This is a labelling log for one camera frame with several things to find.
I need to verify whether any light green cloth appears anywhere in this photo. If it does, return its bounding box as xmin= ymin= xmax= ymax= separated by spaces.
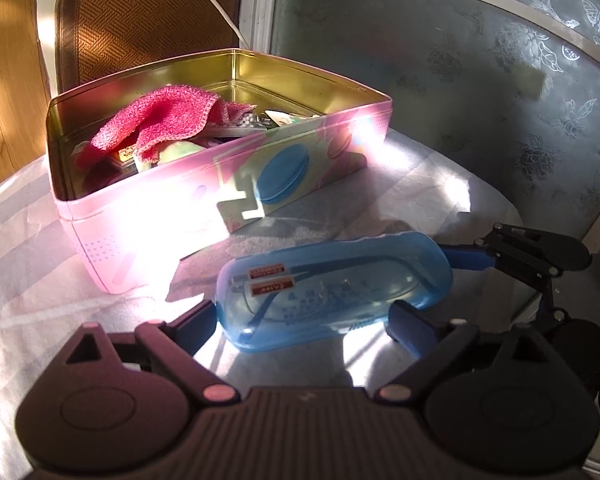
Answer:
xmin=135 ymin=139 xmax=208 ymax=173

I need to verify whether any pink knitted towel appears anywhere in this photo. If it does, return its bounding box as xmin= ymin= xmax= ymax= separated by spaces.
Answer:
xmin=74 ymin=85 xmax=257 ymax=172

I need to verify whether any clear cotton swab packet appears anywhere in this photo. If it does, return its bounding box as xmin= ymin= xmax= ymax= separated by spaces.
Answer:
xmin=229 ymin=109 xmax=273 ymax=132

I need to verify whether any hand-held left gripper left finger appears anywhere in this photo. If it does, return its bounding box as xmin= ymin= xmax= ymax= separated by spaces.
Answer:
xmin=64 ymin=300 xmax=242 ymax=407

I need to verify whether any wood pattern board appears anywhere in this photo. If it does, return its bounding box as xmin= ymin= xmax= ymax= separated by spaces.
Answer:
xmin=0 ymin=0 xmax=52 ymax=202

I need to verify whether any frosted floral glass door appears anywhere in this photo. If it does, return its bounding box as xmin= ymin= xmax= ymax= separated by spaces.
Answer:
xmin=269 ymin=0 xmax=600 ymax=243

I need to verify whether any brown woven chair back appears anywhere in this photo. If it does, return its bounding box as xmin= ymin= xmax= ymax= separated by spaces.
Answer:
xmin=54 ymin=0 xmax=244 ymax=97

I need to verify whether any pink macaron print tin box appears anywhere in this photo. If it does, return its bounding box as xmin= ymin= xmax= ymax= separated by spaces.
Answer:
xmin=45 ymin=48 xmax=394 ymax=295

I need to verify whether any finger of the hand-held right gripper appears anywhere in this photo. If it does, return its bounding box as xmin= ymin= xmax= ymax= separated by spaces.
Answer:
xmin=436 ymin=223 xmax=569 ymax=329

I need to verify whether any pale grey table cloth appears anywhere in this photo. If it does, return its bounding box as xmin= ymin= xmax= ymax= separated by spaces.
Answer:
xmin=0 ymin=125 xmax=533 ymax=463

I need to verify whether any white cable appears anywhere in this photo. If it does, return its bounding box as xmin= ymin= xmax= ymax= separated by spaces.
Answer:
xmin=186 ymin=0 xmax=252 ymax=52

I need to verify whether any white card packet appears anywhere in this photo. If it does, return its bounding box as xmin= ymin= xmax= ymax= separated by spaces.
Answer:
xmin=266 ymin=109 xmax=323 ymax=127

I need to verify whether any white door frame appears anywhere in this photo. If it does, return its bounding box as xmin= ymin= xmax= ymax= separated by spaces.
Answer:
xmin=239 ymin=0 xmax=282 ymax=57

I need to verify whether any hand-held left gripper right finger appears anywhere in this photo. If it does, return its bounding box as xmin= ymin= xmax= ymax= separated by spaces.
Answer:
xmin=378 ymin=301 xmax=552 ymax=404

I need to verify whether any blue transparent glasses case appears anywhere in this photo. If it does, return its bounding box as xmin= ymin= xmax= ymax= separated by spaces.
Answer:
xmin=215 ymin=231 xmax=454 ymax=354

